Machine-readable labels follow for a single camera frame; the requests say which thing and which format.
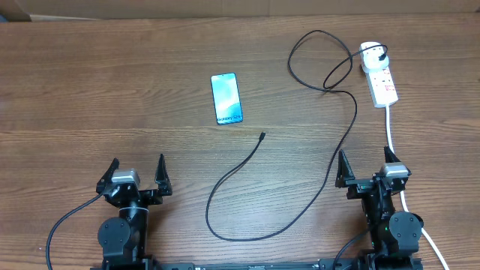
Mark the white power strip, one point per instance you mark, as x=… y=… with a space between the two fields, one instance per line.
x=382 y=88

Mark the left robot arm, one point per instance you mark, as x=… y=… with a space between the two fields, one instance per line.
x=123 y=238

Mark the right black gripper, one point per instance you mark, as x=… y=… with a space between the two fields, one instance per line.
x=362 y=185

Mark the Samsung Galaxy smartphone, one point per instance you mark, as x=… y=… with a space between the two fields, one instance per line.
x=227 y=103

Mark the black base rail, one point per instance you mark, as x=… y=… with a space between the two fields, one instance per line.
x=322 y=264

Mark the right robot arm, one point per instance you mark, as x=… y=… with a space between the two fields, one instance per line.
x=394 y=234

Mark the white charger plug adapter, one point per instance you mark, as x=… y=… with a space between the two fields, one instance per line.
x=373 y=56

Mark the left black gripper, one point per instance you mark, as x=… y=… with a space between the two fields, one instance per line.
x=154 y=196

